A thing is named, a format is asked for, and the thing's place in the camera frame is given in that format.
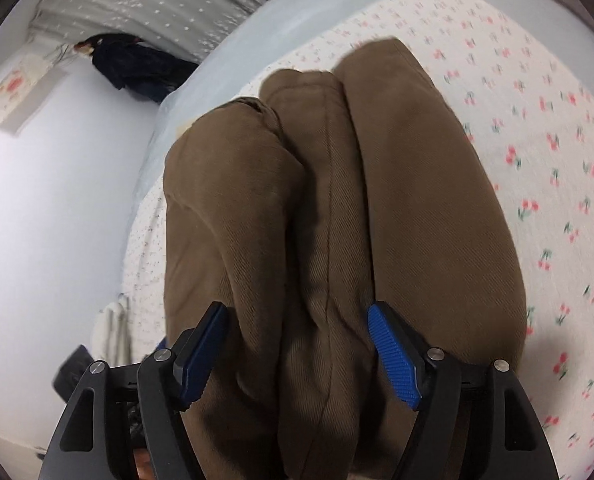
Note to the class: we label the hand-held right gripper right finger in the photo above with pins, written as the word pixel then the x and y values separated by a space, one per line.
pixel 392 355

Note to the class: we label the dark hanging jacket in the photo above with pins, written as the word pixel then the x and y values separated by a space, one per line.
pixel 137 67

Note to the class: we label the cherry print blanket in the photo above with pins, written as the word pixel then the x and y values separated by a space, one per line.
pixel 527 110

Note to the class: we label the white cloth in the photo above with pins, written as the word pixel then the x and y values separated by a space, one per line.
pixel 112 327

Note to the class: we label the white wall hanging red print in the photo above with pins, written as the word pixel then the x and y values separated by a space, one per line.
pixel 17 90

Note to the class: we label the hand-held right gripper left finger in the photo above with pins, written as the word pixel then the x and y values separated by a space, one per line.
pixel 197 360

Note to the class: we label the grey star print curtain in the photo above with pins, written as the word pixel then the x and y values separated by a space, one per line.
pixel 152 0

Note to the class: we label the brown pants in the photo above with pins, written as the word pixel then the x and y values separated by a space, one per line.
pixel 327 185

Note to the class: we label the light blue bed sheet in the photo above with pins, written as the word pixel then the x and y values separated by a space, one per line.
pixel 287 25

